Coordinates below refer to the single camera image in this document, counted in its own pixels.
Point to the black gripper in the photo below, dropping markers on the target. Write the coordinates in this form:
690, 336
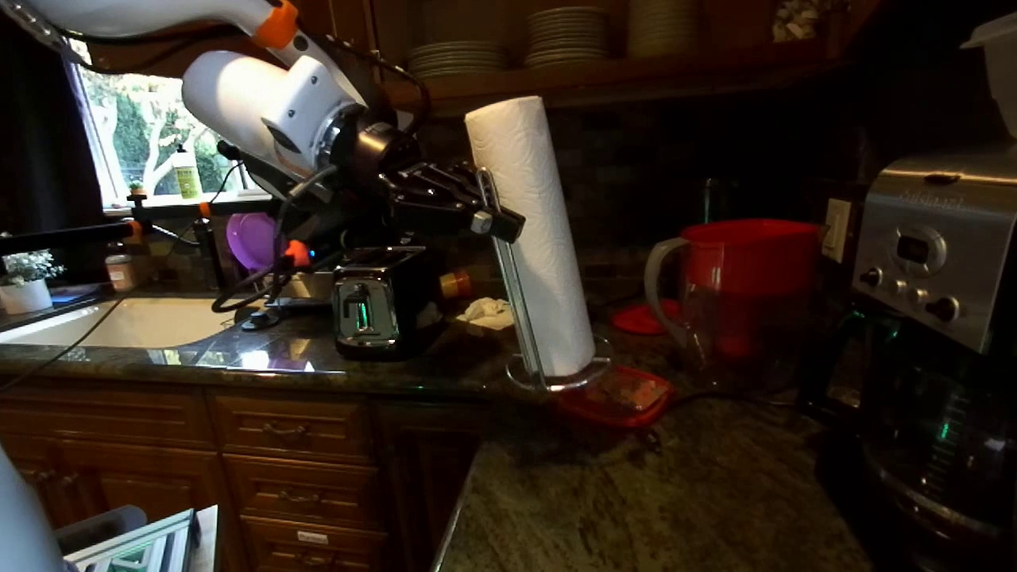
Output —
428, 198

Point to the white paper towel roll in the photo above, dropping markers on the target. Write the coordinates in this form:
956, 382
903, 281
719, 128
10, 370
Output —
513, 145

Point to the metal paper towel holder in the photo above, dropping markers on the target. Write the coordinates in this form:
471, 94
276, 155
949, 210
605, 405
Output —
556, 348

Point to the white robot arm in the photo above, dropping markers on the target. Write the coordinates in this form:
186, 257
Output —
306, 114

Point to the crumpled white paper napkin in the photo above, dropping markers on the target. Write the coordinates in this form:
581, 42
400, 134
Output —
487, 312

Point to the left stack of plates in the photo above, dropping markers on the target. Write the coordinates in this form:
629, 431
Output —
451, 57

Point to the stack of plates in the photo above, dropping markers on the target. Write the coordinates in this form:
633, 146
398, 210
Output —
565, 34
451, 57

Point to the right stack of plates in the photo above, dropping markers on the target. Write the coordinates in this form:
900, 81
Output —
565, 34

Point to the red round lid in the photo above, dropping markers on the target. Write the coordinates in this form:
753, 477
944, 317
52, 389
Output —
635, 320

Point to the purple plastic lid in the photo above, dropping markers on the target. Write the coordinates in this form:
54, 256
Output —
251, 238

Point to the red lidded glass pitcher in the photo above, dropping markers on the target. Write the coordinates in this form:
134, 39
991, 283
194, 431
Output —
735, 295

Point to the green dish soap bottle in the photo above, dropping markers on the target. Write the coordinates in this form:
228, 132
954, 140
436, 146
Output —
186, 171

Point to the wooden lower kitchen cabinets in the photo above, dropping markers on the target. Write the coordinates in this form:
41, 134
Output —
301, 480

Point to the wooden upper shelf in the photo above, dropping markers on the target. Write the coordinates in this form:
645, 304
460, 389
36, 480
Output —
732, 56

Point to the open dishwasher rack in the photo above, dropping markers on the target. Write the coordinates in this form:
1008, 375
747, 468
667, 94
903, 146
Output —
128, 541

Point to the small potted plant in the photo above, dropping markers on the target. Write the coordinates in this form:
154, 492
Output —
23, 281

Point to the stainless steel coffee maker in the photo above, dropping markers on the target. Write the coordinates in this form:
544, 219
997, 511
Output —
918, 375

